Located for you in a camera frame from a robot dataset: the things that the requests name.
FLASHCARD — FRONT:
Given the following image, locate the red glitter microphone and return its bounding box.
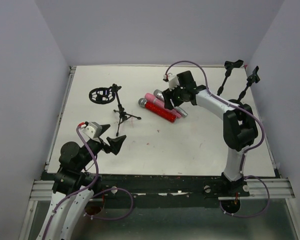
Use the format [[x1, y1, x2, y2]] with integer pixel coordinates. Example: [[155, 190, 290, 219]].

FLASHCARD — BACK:
[[138, 98, 177, 123]]

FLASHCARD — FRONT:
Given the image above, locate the silver microphone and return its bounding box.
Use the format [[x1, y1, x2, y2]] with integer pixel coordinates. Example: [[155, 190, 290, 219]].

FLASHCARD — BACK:
[[153, 89, 188, 118]]

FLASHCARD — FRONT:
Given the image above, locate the black round-base stand left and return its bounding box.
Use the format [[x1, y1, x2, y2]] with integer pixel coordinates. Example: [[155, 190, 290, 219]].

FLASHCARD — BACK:
[[217, 59, 244, 96]]

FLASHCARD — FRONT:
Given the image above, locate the aluminium frame rail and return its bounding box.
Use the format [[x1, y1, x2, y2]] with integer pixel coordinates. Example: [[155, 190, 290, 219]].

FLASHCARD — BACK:
[[32, 65, 77, 187]]

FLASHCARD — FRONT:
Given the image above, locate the pink microphone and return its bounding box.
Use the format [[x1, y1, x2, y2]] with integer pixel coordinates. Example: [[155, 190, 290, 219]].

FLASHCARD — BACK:
[[144, 93, 182, 118]]

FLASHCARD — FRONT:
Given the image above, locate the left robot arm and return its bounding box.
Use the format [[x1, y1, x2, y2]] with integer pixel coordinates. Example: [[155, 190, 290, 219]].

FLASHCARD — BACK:
[[37, 121, 127, 240]]

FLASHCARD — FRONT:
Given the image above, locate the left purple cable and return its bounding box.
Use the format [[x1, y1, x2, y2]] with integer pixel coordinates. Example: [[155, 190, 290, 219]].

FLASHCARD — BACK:
[[38, 122, 134, 240]]

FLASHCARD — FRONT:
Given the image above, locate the black round-base stand right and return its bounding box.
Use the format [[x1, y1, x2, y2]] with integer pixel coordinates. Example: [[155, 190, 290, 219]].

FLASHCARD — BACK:
[[237, 65, 260, 103]]

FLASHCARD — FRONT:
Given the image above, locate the black tripod microphone stand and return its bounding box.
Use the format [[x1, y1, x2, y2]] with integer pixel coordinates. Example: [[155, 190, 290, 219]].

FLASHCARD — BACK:
[[88, 83, 142, 137]]

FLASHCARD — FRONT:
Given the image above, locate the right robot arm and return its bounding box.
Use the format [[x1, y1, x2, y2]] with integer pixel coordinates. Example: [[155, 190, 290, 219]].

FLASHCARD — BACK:
[[162, 70, 258, 196]]

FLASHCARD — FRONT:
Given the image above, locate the black round-base stand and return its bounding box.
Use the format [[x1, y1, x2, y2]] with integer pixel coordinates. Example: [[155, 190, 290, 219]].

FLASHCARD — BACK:
[[237, 65, 260, 103], [217, 59, 244, 96]]

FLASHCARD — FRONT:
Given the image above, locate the black mounting rail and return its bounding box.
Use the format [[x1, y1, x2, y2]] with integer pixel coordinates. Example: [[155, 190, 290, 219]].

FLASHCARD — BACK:
[[41, 171, 251, 210]]

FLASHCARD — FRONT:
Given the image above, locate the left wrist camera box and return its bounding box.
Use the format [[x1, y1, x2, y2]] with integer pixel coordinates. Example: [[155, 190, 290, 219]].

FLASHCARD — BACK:
[[79, 121, 102, 140]]

